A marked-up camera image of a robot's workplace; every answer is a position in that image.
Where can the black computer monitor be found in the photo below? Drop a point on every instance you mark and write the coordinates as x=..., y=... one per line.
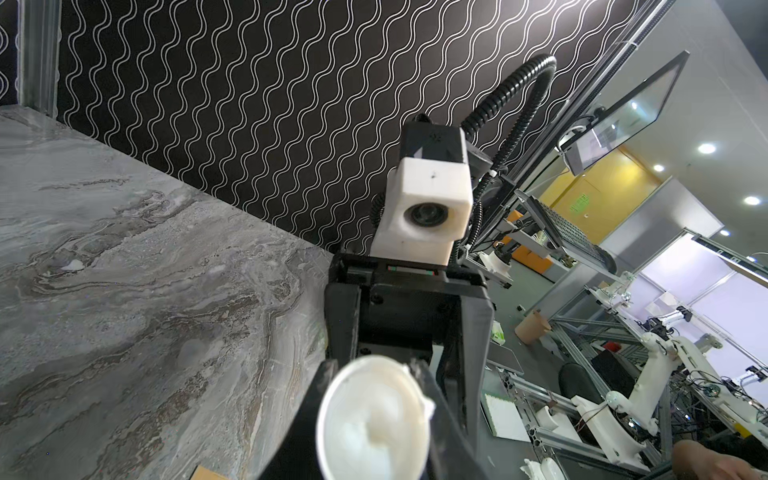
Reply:
x=627, y=117

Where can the white glue stick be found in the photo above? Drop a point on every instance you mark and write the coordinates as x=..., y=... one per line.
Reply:
x=373, y=422

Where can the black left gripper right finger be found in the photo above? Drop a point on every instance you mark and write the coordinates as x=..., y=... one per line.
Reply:
x=449, y=452

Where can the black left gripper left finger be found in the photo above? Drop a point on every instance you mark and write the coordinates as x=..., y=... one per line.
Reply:
x=296, y=457

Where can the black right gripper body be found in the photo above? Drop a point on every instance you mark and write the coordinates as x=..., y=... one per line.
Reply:
x=403, y=303

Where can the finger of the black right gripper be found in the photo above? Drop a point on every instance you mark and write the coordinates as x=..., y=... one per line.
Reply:
x=341, y=313
x=468, y=321

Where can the brown paper envelope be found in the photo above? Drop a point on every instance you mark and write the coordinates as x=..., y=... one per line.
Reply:
x=202, y=473

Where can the aluminium frame corner post right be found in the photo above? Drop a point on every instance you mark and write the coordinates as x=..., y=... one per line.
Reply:
x=38, y=43

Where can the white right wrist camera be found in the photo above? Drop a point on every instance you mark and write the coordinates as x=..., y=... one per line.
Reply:
x=428, y=198

